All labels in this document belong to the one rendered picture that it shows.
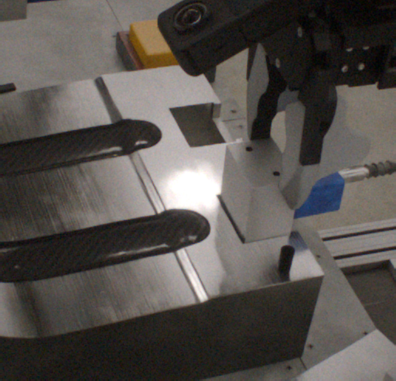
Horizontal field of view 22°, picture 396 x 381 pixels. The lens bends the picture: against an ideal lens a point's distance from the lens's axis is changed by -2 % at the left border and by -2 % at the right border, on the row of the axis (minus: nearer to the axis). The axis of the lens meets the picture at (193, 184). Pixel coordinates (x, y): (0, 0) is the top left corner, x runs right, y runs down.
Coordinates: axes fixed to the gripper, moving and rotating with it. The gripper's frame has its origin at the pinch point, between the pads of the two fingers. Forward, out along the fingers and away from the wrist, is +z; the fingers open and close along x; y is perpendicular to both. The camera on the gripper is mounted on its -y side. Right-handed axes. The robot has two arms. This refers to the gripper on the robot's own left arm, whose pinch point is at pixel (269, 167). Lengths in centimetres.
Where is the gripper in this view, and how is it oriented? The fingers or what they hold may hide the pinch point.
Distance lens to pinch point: 73.3
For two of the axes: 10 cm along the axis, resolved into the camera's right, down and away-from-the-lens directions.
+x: -3.4, -6.5, 6.8
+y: 9.4, -1.5, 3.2
